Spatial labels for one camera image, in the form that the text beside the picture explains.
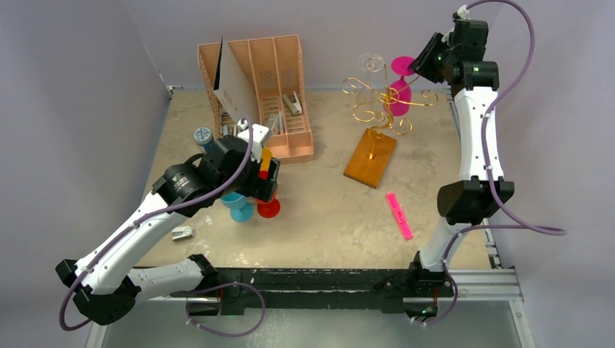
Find silver item in organizer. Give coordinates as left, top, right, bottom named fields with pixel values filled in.
left=265, top=111, right=284, bottom=136

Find peach plastic file organizer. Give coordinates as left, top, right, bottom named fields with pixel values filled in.
left=197, top=35, right=314, bottom=164

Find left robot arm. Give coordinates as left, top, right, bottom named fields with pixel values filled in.
left=55, top=135, right=281, bottom=331

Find white paper folder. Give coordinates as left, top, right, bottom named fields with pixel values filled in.
left=213, top=37, right=260, bottom=124

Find small white metal clip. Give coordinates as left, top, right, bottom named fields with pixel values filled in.
left=171, top=226, right=194, bottom=242

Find grey stapler in organizer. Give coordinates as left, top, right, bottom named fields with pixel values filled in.
left=281, top=91, right=303, bottom=116

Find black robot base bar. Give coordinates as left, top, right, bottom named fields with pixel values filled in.
left=171, top=260, right=455, bottom=318

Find small blue white jar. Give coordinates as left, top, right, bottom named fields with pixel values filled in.
left=193, top=127, right=215, bottom=152

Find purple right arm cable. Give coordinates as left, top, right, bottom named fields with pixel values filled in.
left=442, top=0, right=568, bottom=270

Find yellow plastic wine glass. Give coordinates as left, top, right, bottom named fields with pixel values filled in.
left=259, top=147, right=273, bottom=178

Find magenta plastic wine glass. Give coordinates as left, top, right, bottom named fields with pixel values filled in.
left=388, top=56, right=415, bottom=117

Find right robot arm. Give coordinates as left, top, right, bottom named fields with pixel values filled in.
left=407, top=15, right=514, bottom=295

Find red plastic wine glass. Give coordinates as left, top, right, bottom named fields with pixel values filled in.
left=255, top=187, right=281, bottom=218

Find pink plastic clip tool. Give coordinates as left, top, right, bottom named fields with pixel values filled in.
left=385, top=192, right=413, bottom=240

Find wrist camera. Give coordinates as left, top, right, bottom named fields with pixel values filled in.
left=237, top=122, right=273, bottom=162
left=449, top=4, right=471, bottom=33

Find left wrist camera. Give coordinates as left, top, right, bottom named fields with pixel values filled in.
left=237, top=122, right=273, bottom=162

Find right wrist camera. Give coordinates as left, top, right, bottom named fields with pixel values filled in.
left=449, top=4, right=471, bottom=33

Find gold wire wine glass rack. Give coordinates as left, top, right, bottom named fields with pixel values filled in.
left=342, top=78, right=439, bottom=189

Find clear wine glass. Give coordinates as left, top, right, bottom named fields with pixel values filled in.
left=356, top=53, right=384, bottom=104

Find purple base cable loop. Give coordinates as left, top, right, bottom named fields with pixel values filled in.
left=185, top=281, right=267, bottom=338

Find teal wine glass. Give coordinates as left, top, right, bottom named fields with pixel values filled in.
left=220, top=192, right=254, bottom=223

